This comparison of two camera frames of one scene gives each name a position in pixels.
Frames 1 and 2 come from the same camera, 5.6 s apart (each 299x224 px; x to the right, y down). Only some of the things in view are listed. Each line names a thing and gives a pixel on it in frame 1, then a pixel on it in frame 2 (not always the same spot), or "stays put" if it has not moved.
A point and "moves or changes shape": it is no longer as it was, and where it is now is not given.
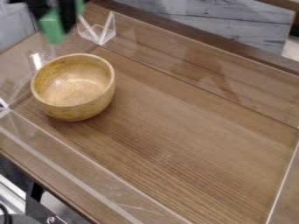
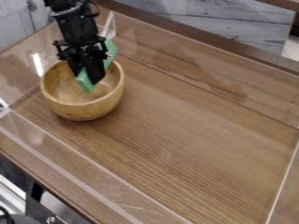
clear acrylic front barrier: x=73 y=175 stays put
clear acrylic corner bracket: x=97 y=33 stays put
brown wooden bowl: x=72 y=85 moves or changes shape
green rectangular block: x=49 y=23 → x=83 y=80
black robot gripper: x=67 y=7 → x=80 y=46
